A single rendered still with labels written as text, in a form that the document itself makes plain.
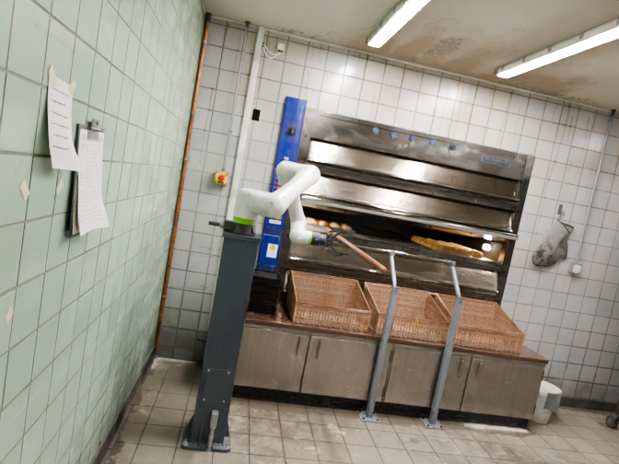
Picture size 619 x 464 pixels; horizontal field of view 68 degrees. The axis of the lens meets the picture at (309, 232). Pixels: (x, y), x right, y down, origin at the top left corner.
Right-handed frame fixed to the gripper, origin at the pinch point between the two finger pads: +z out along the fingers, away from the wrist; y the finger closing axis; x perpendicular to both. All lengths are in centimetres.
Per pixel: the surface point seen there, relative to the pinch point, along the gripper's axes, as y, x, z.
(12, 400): 32, 180, -121
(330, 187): -35, -60, -9
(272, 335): 71, -5, -39
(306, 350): 78, -5, -14
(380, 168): -57, -59, 28
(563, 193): -65, -61, 188
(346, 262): 22, -59, 16
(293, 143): -62, -57, -44
